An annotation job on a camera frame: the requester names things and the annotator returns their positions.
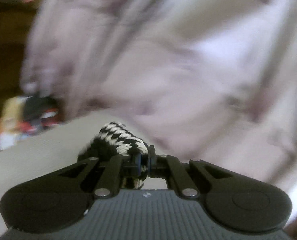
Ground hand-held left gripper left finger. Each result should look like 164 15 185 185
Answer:
56 152 142 200

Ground pale pink cloth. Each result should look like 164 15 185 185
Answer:
20 0 297 230

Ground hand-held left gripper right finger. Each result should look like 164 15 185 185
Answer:
148 145 237 200

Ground black and white knit garment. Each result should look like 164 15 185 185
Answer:
77 121 149 190

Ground colourful printed boxes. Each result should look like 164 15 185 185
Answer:
0 95 62 152

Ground brown wooden furniture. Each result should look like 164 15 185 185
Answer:
0 0 39 155

